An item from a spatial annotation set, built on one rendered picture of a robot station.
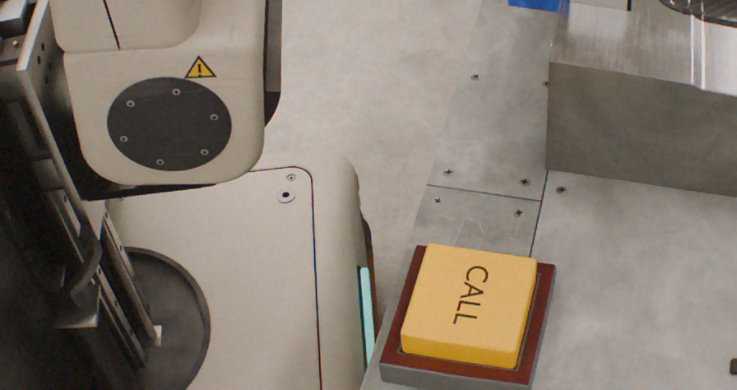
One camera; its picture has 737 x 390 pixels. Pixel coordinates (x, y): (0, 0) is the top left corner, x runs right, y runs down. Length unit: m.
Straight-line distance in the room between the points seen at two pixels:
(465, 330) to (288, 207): 0.82
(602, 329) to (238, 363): 0.69
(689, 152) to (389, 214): 1.10
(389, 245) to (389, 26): 0.55
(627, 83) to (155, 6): 0.34
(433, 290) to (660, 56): 0.19
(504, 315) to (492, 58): 0.24
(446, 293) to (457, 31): 1.48
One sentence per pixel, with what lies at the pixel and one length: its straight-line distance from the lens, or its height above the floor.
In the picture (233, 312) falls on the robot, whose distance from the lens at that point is 1.21.
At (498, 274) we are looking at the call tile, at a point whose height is 0.84.
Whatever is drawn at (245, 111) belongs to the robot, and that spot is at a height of 0.73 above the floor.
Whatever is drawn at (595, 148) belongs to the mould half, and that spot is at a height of 0.83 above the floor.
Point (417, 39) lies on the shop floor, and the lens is 1.95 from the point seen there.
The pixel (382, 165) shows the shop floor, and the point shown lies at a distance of 1.71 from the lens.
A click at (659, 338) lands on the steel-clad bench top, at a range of 0.54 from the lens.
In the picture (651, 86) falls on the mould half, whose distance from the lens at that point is 0.55.
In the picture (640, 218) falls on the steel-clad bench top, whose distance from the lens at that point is 0.59.
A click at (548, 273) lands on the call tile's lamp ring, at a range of 0.54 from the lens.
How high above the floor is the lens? 1.25
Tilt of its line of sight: 48 degrees down
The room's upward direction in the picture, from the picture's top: 8 degrees counter-clockwise
